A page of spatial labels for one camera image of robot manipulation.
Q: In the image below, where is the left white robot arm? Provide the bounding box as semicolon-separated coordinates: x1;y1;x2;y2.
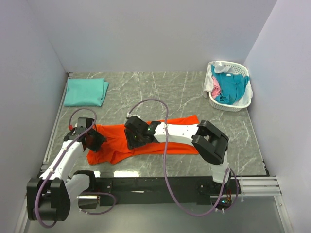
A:
26;117;106;221

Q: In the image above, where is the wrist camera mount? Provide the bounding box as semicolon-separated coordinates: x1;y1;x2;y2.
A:
126;112;141;119
68;123;77;131

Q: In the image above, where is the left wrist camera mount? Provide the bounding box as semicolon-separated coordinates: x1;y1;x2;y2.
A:
68;123;77;131

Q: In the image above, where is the black base beam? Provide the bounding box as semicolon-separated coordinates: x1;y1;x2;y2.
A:
77;175;241;207

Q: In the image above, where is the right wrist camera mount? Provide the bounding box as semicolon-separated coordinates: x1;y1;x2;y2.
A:
126;112;141;119

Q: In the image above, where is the white garment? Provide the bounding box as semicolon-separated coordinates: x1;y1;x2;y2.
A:
203;61;232;98

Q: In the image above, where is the folded teal t shirt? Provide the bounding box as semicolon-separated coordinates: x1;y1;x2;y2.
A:
64;78;109;107

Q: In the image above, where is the pink garment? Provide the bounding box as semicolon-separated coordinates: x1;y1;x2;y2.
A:
211;76;221;99

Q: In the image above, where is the blue garment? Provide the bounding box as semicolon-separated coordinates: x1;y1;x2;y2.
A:
213;72;250;105

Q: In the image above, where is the white laundry basket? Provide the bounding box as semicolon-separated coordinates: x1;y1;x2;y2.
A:
207;61;253;112

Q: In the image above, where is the aluminium frame rail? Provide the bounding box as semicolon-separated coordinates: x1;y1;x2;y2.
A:
238;176;282;197

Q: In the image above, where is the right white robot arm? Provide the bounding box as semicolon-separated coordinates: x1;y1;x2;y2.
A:
124;116;230;183

